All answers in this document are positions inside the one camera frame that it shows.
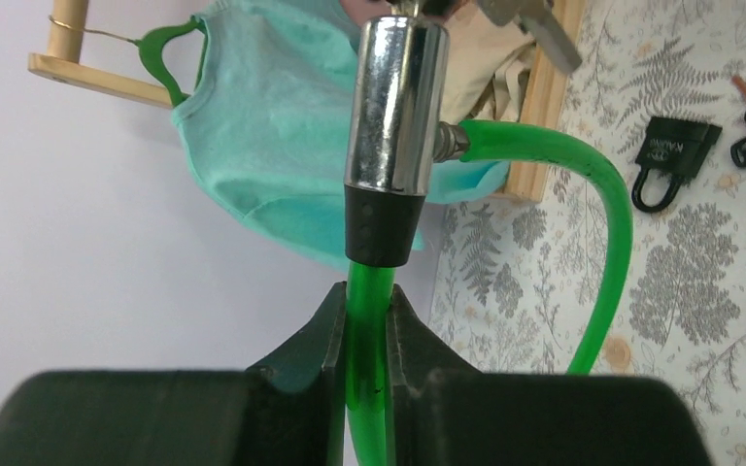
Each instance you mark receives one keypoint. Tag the teal t-shirt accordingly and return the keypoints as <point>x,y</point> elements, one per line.
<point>267,129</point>

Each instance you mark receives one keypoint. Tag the beige crumpled cloth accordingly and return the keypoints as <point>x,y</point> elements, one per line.
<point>487,66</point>

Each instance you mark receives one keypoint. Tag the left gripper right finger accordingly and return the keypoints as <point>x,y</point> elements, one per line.
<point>444,411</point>

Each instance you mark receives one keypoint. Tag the black padlock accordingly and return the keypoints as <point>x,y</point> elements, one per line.
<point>674,147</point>

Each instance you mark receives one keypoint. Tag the floral table mat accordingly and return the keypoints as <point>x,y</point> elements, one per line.
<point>516,284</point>

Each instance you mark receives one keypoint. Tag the small silver cable-lock key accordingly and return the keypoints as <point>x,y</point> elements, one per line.
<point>537,19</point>

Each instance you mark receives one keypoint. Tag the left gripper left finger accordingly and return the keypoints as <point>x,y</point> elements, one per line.
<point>285,409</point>

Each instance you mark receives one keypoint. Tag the green cable lock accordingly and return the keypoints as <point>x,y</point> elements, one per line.
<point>392,141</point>

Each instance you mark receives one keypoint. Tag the wooden rack pole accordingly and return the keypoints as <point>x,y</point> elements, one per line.
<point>93,58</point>

